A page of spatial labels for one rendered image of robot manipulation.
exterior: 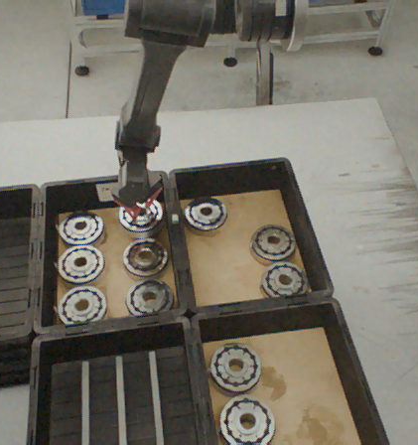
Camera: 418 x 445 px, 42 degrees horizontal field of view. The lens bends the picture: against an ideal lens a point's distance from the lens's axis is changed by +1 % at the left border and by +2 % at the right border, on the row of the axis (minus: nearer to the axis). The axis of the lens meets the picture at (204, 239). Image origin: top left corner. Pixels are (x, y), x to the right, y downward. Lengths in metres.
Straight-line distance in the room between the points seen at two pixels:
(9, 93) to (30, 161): 1.48
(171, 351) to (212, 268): 0.22
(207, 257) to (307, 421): 0.42
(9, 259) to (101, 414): 0.44
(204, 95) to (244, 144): 1.33
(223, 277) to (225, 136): 0.63
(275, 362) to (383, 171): 0.78
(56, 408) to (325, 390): 0.52
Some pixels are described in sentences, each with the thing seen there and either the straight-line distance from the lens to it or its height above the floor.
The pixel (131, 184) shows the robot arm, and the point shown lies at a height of 1.10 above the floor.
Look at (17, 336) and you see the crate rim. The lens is 1.11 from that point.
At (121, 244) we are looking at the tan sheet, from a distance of 1.30.
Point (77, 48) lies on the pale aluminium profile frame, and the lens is 3.14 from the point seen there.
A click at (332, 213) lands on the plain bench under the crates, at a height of 0.70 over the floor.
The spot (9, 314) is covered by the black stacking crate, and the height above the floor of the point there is 0.83.
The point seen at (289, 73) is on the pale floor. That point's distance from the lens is 3.20.
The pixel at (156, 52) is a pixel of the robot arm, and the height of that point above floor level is 1.43.
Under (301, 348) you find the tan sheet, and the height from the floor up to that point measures 0.83.
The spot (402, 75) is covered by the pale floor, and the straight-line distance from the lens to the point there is 3.31.
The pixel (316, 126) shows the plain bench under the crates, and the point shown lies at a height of 0.70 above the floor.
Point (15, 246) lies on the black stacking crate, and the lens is 1.36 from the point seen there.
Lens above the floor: 1.87
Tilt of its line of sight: 53 degrees down
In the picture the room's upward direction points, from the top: straight up
